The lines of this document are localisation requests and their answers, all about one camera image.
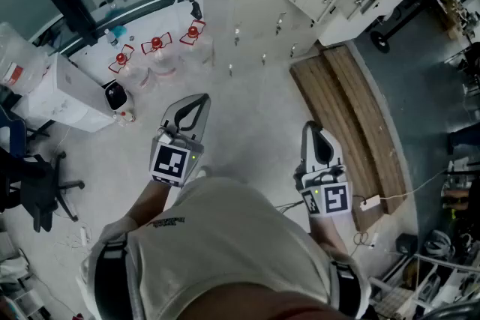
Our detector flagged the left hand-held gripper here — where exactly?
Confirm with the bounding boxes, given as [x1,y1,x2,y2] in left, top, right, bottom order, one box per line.
[148,93,212,188]

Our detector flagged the black cable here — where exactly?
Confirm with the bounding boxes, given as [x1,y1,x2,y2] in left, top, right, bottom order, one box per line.
[275,199,305,215]

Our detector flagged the large clear water bottle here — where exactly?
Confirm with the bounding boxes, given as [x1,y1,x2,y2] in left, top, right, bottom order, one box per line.
[0,21,50,97]

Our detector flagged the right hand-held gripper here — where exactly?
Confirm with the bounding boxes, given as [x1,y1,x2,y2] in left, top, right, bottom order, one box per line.
[293,120,353,217]

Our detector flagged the black right harness strap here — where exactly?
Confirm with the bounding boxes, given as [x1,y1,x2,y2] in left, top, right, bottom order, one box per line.
[329,260,363,316]

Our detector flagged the white water dispenser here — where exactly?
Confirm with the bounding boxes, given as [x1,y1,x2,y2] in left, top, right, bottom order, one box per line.
[13,52,137,134]

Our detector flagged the white cable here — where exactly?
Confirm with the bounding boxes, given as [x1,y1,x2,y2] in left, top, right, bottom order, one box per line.
[378,169,450,202]

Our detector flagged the black wheeled cart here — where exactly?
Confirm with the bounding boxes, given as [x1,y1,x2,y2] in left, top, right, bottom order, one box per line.
[369,0,480,55]

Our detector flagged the person's left forearm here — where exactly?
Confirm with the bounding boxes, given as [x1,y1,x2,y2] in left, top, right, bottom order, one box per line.
[119,179,181,228]

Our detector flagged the person's right forearm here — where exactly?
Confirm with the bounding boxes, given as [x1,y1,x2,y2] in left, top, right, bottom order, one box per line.
[307,212,352,256]

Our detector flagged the black office chair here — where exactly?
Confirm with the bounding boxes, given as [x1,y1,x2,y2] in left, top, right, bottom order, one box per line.
[0,130,86,234]

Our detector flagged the white power adapter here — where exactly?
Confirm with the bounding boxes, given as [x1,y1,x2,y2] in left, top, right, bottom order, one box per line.
[358,194,382,213]

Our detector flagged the black harness strap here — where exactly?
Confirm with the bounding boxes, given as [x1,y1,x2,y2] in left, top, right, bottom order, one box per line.
[329,260,363,316]
[93,241,131,320]

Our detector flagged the person's white t-shirt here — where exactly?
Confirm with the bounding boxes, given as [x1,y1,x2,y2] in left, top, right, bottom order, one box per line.
[76,175,372,320]

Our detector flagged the white bicycle helmet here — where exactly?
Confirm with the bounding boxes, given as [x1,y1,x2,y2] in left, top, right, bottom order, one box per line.
[423,230,455,260]

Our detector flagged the blue chair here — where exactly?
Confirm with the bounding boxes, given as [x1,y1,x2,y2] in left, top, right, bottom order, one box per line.
[0,104,28,158]

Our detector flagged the black left harness strap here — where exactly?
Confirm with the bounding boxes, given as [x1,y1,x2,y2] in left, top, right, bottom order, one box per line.
[93,241,131,320]

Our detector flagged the small plastic water bottle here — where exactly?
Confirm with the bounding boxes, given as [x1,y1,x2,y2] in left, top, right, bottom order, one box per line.
[103,28,119,49]

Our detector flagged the person's chin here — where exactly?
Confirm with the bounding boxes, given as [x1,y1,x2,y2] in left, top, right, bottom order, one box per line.
[179,280,338,320]

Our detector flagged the cluttered metal rack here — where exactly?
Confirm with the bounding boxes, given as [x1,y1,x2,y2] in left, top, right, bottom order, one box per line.
[369,228,480,320]

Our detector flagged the wooden plank board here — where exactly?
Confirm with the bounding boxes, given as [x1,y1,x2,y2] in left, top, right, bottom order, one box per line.
[289,44,409,232]

